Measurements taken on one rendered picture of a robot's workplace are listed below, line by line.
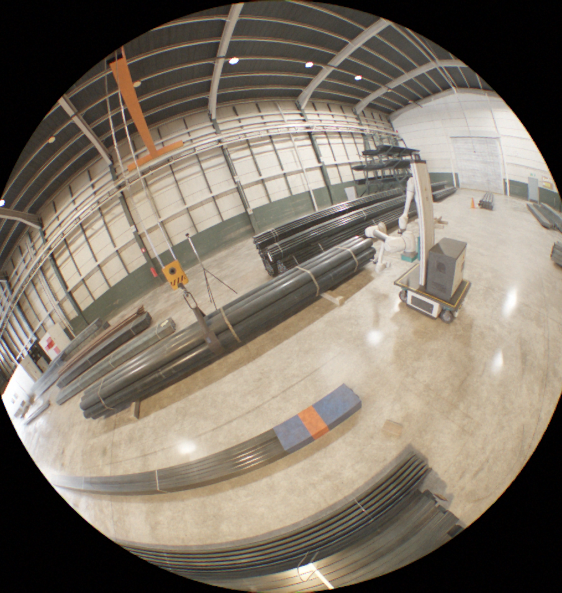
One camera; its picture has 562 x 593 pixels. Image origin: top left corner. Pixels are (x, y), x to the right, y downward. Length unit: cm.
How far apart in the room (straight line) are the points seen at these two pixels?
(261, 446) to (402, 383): 134
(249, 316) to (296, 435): 154
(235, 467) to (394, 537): 126
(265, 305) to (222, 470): 193
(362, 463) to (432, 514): 74
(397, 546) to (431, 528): 20
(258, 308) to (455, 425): 249
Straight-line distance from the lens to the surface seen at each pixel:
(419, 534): 137
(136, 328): 591
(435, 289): 234
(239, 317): 235
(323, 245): 397
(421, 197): 218
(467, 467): 190
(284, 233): 407
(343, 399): 164
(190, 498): 220
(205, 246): 1033
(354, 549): 132
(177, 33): 936
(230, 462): 177
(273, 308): 240
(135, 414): 327
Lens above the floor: 165
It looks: 29 degrees down
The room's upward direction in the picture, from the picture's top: 21 degrees counter-clockwise
